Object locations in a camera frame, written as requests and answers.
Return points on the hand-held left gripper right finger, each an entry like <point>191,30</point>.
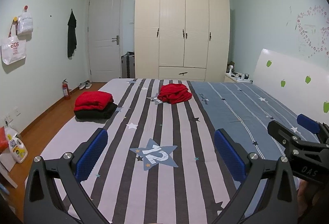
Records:
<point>228,157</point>

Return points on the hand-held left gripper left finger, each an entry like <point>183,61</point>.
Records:
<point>92,155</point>

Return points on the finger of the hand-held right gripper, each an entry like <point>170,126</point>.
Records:
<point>308,123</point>
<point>279,130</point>

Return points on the red garment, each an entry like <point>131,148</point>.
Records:
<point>174,92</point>
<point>92,99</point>

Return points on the person's right hand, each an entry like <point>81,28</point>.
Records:
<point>304,189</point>

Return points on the green apple sticker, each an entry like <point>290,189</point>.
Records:
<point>283,83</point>
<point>326,107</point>
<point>308,79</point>
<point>269,63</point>

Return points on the folded black garment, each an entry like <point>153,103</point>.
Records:
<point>97,112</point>

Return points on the striped bed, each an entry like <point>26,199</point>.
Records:
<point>180,134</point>

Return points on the folded red garment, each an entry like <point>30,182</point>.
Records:
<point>92,99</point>

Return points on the white headboard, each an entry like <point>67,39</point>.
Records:
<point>287,69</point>

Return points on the small black device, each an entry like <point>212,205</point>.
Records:
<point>244,76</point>

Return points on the grey shoe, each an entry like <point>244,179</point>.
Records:
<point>88,84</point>
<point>81,86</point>

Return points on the red fire extinguisher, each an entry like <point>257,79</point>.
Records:
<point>66,90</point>

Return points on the white nightstand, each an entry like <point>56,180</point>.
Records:
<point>231,77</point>

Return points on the white detergent bottle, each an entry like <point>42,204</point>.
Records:
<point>16,146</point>

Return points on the small white desk fan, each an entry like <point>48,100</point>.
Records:
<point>230,69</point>

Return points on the white flat board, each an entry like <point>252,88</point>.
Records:
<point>6,164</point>

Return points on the orange box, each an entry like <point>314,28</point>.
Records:
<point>3,140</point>

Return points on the silver black trunk suitcase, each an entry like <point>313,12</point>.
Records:
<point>127,65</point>

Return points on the black hanging garment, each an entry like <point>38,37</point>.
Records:
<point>72,36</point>

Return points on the white door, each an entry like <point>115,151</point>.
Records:
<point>105,33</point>

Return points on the white tote bag red print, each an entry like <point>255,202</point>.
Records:
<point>12,50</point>

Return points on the cream wardrobe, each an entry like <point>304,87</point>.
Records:
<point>180,33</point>

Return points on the white plastic bag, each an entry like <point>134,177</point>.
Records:
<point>25,23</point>

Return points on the white wall socket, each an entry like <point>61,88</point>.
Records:
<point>7,119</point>

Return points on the flower wall stickers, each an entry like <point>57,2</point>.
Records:
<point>313,31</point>

